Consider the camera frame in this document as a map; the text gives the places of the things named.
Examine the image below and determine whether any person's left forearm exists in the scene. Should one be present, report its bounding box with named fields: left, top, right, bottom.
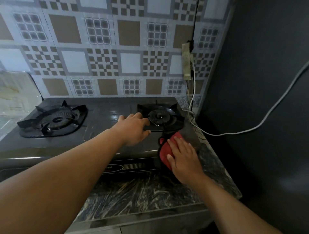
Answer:
left=0, top=128, right=126, bottom=234

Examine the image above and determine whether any black burner grate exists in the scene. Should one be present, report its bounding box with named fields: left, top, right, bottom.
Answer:
left=17, top=100, right=88, bottom=138
left=137, top=102, right=185, bottom=132

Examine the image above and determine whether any black cable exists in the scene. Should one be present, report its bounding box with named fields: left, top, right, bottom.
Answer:
left=191, top=0, right=201, bottom=52

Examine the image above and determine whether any white cable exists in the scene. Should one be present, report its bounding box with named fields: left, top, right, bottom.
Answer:
left=187, top=60, right=309, bottom=137

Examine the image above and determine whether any dark grey refrigerator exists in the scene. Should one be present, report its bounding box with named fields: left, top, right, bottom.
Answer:
left=197, top=0, right=309, bottom=234

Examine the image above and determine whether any red cleaning cloth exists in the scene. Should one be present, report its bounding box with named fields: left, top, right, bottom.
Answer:
left=158, top=131, right=184, bottom=172

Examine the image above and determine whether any person's right forearm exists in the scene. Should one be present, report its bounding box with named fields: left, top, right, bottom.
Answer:
left=191, top=173, right=283, bottom=234

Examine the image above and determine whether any person's left hand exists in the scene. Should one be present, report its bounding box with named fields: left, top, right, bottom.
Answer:
left=112, top=112, right=151, bottom=147

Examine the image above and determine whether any person's right hand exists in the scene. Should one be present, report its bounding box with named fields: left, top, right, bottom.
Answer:
left=166, top=137, right=208, bottom=186

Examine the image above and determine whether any aluminium foil splash guard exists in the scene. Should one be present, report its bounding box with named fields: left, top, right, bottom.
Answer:
left=0, top=70, right=44, bottom=141

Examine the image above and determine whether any black gas stove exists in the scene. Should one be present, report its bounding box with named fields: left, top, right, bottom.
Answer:
left=0, top=96, right=201, bottom=183

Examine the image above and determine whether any beige taped power strip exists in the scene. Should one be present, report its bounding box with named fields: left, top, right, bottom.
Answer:
left=181, top=42, right=195, bottom=80

